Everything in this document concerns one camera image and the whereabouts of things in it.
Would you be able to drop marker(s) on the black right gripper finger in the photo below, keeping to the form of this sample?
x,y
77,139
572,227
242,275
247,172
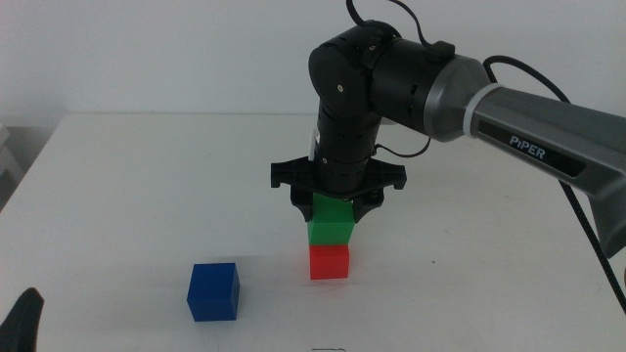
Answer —
x,y
304,211
364,207

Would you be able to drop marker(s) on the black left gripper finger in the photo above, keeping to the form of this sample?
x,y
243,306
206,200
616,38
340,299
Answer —
x,y
22,322

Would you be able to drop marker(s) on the green cube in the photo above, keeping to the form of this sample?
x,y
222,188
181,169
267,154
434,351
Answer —
x,y
330,225

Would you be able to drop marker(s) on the red cube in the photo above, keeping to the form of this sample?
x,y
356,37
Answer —
x,y
329,264

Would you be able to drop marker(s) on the blue cube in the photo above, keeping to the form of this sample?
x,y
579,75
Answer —
x,y
212,293

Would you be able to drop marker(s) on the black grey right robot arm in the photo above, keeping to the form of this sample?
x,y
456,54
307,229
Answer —
x,y
538,127

